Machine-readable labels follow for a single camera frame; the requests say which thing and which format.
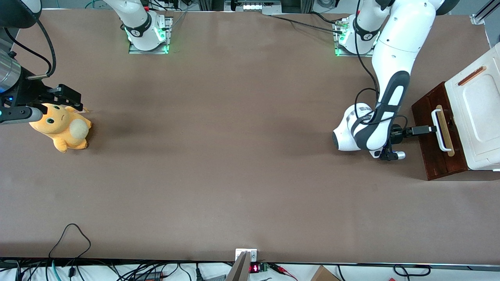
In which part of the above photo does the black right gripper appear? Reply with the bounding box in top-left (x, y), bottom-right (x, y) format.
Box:
top-left (2, 67), bottom-right (84, 113)

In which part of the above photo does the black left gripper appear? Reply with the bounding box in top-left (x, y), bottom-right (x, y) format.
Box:
top-left (389, 124), bottom-right (433, 139)

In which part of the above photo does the white drawer handle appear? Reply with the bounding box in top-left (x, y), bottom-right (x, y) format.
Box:
top-left (431, 108), bottom-right (453, 152)

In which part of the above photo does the orange plush toy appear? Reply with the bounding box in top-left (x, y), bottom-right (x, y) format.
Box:
top-left (29, 103), bottom-right (93, 153)

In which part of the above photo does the brown cardboard box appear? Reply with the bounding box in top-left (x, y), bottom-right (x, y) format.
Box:
top-left (310, 265), bottom-right (341, 281)

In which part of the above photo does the black power adapter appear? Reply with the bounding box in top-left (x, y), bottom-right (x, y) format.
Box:
top-left (134, 271), bottom-right (163, 281)

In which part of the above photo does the white power strip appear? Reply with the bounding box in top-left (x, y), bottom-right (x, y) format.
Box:
top-left (234, 1), bottom-right (282, 12)

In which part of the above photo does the grey metal bar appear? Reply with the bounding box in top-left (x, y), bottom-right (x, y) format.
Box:
top-left (225, 252), bottom-right (251, 281)

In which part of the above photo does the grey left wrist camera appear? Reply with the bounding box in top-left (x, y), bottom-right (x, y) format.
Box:
top-left (378, 150), bottom-right (407, 162)

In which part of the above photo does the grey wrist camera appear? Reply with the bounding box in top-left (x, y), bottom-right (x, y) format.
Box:
top-left (378, 150), bottom-right (407, 162)
top-left (0, 105), bottom-right (44, 126)

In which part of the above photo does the light wooden handle plate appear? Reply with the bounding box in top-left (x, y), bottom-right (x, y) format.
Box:
top-left (435, 105), bottom-right (456, 157)

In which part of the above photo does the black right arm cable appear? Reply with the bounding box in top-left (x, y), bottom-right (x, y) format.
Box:
top-left (3, 28), bottom-right (52, 66)
top-left (36, 19), bottom-right (57, 78)

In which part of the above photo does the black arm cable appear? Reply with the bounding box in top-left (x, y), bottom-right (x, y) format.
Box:
top-left (3, 28), bottom-right (52, 66)
top-left (354, 0), bottom-right (409, 126)
top-left (36, 19), bottom-right (57, 78)

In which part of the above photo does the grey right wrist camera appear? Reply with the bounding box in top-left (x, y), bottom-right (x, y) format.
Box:
top-left (0, 105), bottom-right (44, 126)

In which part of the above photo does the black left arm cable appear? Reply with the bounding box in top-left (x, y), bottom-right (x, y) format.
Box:
top-left (354, 0), bottom-right (409, 126)

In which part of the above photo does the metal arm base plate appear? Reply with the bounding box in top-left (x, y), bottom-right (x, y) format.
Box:
top-left (128, 16), bottom-right (173, 55)
top-left (334, 20), bottom-right (377, 58)

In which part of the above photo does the thin black looped cable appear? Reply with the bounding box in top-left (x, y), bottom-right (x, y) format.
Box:
top-left (48, 223), bottom-right (91, 259)

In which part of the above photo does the aluminium frame profile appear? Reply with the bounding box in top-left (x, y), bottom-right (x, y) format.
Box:
top-left (470, 0), bottom-right (500, 26)

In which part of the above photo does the black coiled floor cable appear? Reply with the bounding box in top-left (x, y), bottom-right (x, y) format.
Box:
top-left (392, 264), bottom-right (432, 277)

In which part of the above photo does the thick black table cable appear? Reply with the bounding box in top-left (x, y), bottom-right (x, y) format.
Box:
top-left (311, 11), bottom-right (345, 24)

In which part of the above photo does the thin black table cable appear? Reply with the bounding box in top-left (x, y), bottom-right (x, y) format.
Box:
top-left (270, 14), bottom-right (344, 34)

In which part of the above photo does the red clip wire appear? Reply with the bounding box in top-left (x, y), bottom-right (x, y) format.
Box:
top-left (269, 264), bottom-right (298, 281)

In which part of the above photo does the white table edge bracket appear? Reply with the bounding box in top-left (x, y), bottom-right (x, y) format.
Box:
top-left (235, 249), bottom-right (258, 263)

